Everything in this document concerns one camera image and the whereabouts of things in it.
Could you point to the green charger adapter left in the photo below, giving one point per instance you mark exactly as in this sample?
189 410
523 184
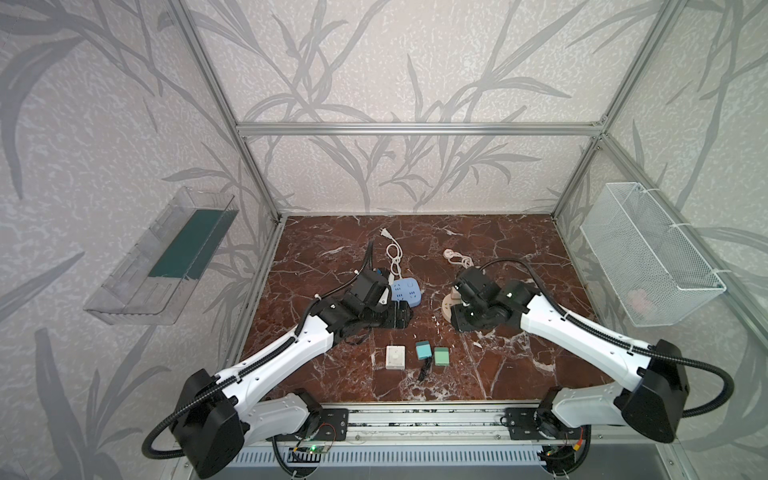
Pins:
441 356

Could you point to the teal charger adapter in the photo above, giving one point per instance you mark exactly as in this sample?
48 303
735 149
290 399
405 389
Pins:
423 350

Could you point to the clear plastic wall shelf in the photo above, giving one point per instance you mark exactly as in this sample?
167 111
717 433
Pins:
154 281

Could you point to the white wire mesh basket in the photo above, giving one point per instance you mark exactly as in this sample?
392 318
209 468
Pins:
658 275

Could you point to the blue square power strip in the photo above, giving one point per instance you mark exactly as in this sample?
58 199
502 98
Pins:
407 290

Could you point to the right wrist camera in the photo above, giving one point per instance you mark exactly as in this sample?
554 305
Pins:
471 282

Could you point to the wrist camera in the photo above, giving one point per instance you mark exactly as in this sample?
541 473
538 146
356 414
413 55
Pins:
471 282
369 287

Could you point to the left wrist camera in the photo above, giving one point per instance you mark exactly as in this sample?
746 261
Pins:
369 287

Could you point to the aluminium front rail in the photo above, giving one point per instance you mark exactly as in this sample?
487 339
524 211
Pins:
406 423

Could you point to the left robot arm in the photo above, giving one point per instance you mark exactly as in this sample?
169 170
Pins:
217 415

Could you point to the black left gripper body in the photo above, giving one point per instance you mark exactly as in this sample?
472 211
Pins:
395 313

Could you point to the pink round power strip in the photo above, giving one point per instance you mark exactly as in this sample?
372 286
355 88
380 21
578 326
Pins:
450 300

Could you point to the white charger adapter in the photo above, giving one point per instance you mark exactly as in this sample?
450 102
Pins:
395 357

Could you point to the electronics board with wires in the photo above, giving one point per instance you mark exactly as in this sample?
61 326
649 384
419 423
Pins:
302 460

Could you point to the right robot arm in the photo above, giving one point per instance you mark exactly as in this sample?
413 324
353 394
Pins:
649 386

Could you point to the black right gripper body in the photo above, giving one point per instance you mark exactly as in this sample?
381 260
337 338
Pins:
462 318

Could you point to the right base wiring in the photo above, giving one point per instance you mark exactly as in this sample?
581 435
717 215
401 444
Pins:
564 453

